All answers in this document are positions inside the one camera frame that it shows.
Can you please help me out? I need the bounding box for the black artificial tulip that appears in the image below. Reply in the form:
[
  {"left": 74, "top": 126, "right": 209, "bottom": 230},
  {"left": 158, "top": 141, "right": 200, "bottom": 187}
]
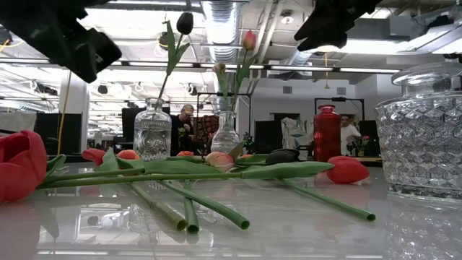
[
  {"left": 236, "top": 147, "right": 301, "bottom": 166},
  {"left": 154, "top": 12, "right": 195, "bottom": 111}
]

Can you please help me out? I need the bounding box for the red artificial tulip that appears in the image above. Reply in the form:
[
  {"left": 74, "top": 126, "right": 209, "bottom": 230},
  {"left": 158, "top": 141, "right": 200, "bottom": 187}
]
[
  {"left": 35, "top": 155, "right": 371, "bottom": 191},
  {"left": 0, "top": 129, "right": 68, "bottom": 204},
  {"left": 81, "top": 147, "right": 188, "bottom": 232}
]

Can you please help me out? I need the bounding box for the person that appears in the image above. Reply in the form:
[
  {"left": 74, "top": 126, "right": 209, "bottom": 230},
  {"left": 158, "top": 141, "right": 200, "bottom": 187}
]
[
  {"left": 170, "top": 103, "right": 198, "bottom": 156},
  {"left": 339, "top": 114, "right": 362, "bottom": 157}
]

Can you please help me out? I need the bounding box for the black partition panel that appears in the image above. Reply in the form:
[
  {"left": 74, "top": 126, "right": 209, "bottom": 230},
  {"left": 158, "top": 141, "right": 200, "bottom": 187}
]
[
  {"left": 34, "top": 113, "right": 82, "bottom": 155},
  {"left": 254, "top": 120, "right": 283, "bottom": 152}
]

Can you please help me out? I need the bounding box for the red glass vase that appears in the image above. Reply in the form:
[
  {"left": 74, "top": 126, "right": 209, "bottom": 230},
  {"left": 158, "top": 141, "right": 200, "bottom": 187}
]
[{"left": 313, "top": 104, "right": 342, "bottom": 163}]

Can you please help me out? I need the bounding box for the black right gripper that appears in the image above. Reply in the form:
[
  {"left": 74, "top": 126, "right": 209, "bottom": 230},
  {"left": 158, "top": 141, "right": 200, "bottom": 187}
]
[{"left": 294, "top": 0, "right": 384, "bottom": 51}]

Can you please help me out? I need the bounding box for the silver ribbed air duct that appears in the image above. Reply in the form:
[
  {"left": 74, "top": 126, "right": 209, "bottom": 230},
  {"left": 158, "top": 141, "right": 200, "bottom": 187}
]
[{"left": 201, "top": 0, "right": 241, "bottom": 64}]

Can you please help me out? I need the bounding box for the black metal station frame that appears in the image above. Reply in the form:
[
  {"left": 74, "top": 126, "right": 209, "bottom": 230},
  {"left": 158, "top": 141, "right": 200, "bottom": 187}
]
[
  {"left": 314, "top": 96, "right": 365, "bottom": 124},
  {"left": 196, "top": 92, "right": 253, "bottom": 145}
]

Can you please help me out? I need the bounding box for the clear embossed glass vase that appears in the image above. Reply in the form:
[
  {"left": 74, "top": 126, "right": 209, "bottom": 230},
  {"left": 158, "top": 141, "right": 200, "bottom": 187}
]
[{"left": 133, "top": 97, "right": 173, "bottom": 162}]

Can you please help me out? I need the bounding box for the small pink flower bouquet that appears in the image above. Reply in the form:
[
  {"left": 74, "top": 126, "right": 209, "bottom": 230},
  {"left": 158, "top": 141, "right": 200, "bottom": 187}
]
[{"left": 355, "top": 135, "right": 372, "bottom": 157}]

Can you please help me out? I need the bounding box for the clear narrow-neck glass vase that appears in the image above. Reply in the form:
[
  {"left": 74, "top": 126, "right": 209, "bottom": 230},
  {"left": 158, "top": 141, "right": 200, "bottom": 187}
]
[{"left": 210, "top": 110, "right": 241, "bottom": 155}]

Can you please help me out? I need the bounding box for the clear diamond-cut glass vase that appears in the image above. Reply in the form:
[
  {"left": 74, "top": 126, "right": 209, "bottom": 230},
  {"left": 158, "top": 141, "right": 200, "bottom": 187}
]
[{"left": 374, "top": 61, "right": 462, "bottom": 202}]

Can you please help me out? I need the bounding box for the white leaf-print cloth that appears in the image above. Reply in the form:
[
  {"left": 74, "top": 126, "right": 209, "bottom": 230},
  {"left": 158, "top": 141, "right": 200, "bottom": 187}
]
[{"left": 280, "top": 116, "right": 315, "bottom": 150}]

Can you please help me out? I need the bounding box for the colourful patchwork quilt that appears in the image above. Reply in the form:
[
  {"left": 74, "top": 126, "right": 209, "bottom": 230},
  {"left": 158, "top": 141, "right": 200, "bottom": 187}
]
[{"left": 193, "top": 114, "right": 220, "bottom": 145}]

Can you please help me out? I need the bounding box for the yellow power cable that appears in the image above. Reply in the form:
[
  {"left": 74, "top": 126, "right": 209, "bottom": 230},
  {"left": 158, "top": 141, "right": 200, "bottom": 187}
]
[{"left": 56, "top": 70, "right": 72, "bottom": 155}]

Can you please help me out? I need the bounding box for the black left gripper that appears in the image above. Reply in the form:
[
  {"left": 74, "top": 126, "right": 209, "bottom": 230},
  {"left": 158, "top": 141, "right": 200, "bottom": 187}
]
[{"left": 0, "top": 0, "right": 122, "bottom": 84}]

